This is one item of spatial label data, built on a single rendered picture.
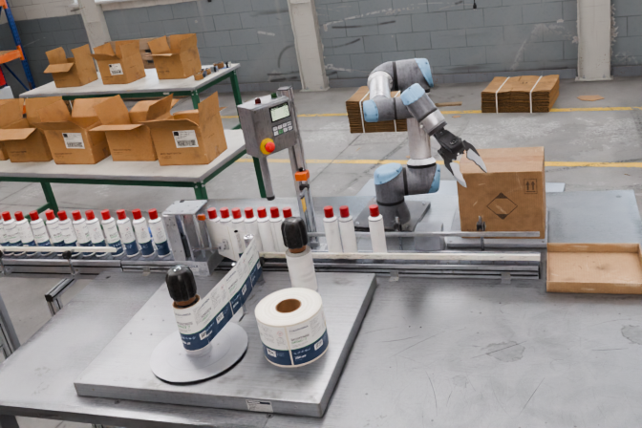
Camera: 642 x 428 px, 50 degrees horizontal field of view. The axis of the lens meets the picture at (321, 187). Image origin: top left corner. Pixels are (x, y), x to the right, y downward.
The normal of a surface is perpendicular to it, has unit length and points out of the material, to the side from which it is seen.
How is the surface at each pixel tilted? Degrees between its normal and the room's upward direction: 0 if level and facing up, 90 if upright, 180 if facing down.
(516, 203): 90
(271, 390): 0
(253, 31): 90
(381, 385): 0
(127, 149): 90
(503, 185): 90
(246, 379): 0
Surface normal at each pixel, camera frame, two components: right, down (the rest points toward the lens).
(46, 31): -0.41, 0.41
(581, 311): -0.16, -0.91
